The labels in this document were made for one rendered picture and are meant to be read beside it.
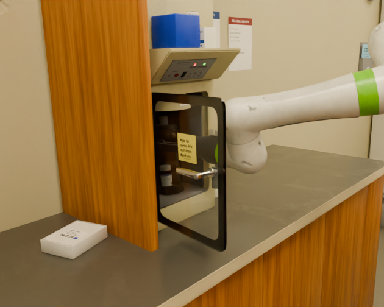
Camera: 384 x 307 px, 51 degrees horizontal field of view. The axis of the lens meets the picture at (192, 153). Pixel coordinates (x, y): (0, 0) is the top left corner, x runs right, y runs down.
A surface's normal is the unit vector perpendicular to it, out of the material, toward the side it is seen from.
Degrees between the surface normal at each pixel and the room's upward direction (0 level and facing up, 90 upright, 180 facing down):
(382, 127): 90
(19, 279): 0
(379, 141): 90
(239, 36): 90
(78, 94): 90
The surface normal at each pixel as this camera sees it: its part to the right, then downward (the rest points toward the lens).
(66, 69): -0.68, 0.19
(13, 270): -0.03, -0.97
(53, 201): 0.73, 0.15
